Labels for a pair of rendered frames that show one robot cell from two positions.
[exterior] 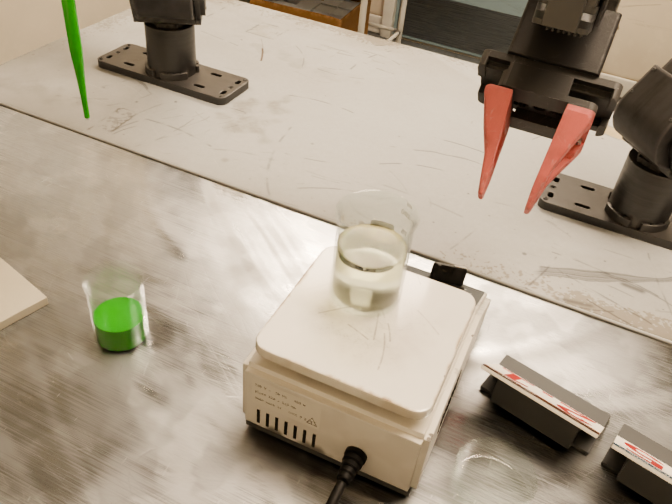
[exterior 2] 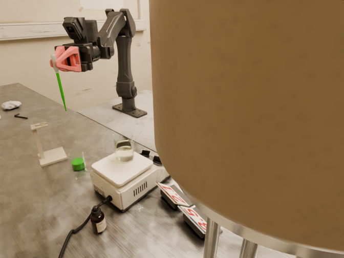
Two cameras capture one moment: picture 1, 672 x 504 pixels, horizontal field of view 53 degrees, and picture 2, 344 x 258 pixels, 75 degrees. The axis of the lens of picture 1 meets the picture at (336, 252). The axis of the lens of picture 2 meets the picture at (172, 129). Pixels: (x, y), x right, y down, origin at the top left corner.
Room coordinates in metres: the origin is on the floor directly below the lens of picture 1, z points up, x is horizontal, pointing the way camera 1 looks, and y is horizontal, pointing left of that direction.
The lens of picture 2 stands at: (-0.09, -0.32, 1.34)
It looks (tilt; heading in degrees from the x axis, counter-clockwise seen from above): 27 degrees down; 20
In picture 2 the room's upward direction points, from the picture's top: straight up
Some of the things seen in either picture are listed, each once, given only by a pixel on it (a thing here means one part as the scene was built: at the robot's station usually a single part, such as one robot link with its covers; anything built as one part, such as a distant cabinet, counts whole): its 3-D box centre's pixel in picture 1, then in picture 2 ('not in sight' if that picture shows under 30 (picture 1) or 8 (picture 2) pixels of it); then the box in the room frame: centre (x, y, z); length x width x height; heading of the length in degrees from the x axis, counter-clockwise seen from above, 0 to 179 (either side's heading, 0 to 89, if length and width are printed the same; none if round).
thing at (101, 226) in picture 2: not in sight; (97, 217); (0.19, -0.04, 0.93); 0.03 x 0.03 x 0.07
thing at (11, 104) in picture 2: not in sight; (11, 104); (0.65, 0.83, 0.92); 0.08 x 0.08 x 0.04; 70
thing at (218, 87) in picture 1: (171, 47); (128, 103); (0.82, 0.24, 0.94); 0.20 x 0.07 x 0.08; 69
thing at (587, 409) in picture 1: (547, 392); (174, 193); (0.33, -0.17, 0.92); 0.09 x 0.06 x 0.04; 55
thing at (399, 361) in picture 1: (371, 322); (123, 165); (0.32, -0.03, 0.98); 0.12 x 0.12 x 0.01; 70
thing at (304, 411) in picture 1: (376, 341); (131, 173); (0.35, -0.04, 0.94); 0.22 x 0.13 x 0.08; 160
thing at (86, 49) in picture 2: not in sight; (78, 57); (0.47, 0.18, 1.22); 0.10 x 0.07 x 0.07; 100
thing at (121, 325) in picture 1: (118, 308); (77, 159); (0.36, 0.16, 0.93); 0.04 x 0.04 x 0.06
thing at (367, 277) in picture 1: (372, 256); (123, 147); (0.34, -0.02, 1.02); 0.06 x 0.05 x 0.08; 14
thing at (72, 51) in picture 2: not in sight; (62, 60); (0.40, 0.17, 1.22); 0.09 x 0.07 x 0.07; 10
